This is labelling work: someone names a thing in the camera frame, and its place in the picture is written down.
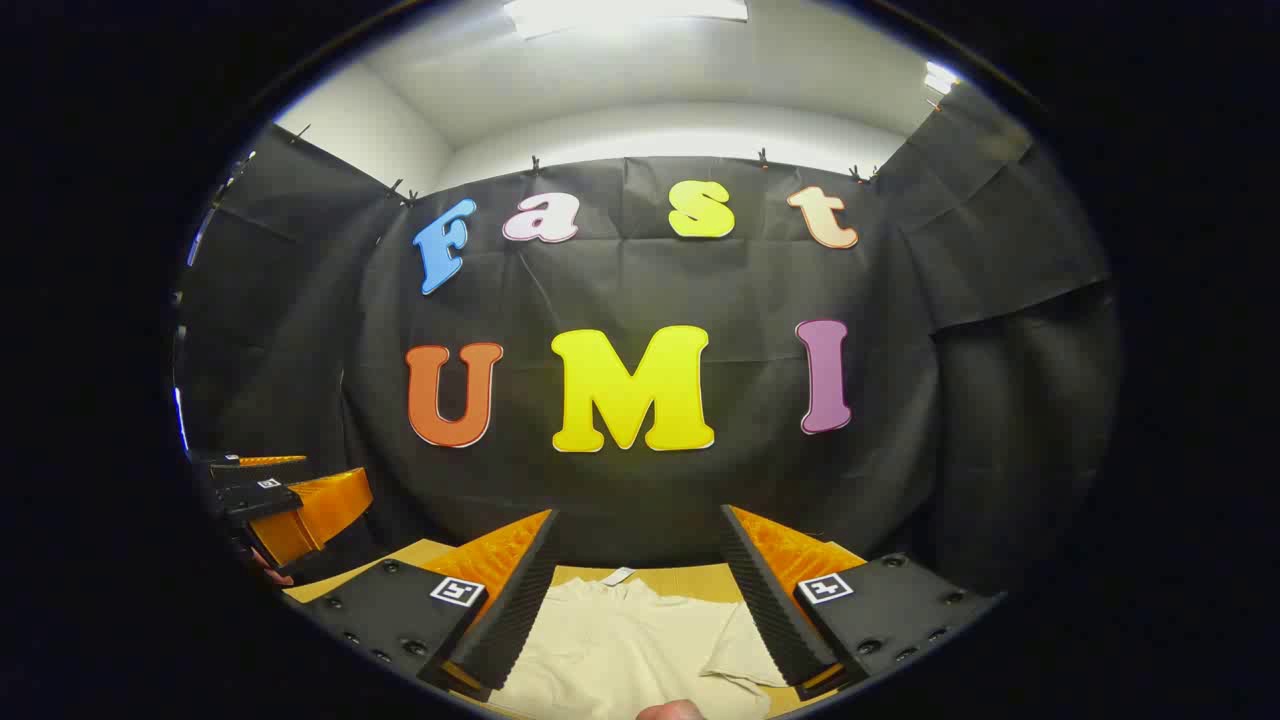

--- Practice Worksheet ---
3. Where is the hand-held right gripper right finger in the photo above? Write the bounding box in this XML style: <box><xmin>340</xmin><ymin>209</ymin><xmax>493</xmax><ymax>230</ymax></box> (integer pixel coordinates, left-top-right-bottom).
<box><xmin>720</xmin><ymin>504</ymin><xmax>1006</xmax><ymax>701</ymax></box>

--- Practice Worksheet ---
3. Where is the black backdrop cloth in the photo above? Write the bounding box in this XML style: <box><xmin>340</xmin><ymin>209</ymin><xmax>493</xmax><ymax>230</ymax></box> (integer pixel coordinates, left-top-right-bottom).
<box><xmin>172</xmin><ymin>80</ymin><xmax>1123</xmax><ymax>601</ymax></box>

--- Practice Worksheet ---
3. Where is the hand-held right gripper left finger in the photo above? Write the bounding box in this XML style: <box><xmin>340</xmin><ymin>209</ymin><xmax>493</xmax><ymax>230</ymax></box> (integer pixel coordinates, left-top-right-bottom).
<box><xmin>297</xmin><ymin>508</ymin><xmax>561</xmax><ymax>703</ymax></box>

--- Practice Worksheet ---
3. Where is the large ceiling light panel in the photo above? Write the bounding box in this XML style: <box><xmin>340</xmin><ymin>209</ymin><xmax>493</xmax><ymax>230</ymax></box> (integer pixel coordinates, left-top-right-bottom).
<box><xmin>503</xmin><ymin>0</ymin><xmax>750</xmax><ymax>40</ymax></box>

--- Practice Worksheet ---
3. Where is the cream knit sweater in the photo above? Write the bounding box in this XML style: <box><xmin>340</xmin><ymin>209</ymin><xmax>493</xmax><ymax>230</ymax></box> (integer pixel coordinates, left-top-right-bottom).
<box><xmin>485</xmin><ymin>567</ymin><xmax>796</xmax><ymax>720</ymax></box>

